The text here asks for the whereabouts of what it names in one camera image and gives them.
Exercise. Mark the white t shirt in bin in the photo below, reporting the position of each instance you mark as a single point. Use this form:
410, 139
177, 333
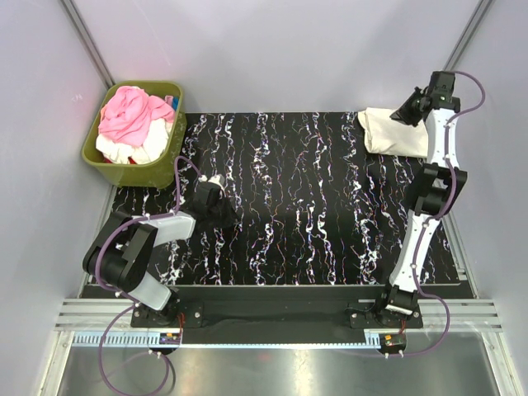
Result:
151, 150

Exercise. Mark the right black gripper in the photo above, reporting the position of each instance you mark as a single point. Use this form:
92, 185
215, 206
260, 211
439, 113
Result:
402, 114

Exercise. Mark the black marbled table mat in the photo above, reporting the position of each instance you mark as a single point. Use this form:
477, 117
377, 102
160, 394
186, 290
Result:
314, 207

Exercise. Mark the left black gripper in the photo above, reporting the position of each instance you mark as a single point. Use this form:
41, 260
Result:
231, 218

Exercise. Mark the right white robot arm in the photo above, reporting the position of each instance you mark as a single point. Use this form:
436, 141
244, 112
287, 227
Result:
431, 193

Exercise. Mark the olive green plastic bin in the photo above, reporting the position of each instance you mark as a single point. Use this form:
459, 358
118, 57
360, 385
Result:
159, 173

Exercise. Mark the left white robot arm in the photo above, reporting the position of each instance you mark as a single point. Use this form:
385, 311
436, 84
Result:
119, 256

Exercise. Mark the cream white t shirt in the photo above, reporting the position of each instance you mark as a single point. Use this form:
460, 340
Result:
389, 137

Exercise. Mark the blue item in bin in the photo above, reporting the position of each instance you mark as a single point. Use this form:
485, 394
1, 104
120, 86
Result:
172, 101

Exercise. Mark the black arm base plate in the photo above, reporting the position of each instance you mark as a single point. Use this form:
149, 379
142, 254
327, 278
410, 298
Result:
355, 305

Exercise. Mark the pink t shirt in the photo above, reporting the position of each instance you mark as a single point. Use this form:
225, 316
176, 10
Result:
126, 117

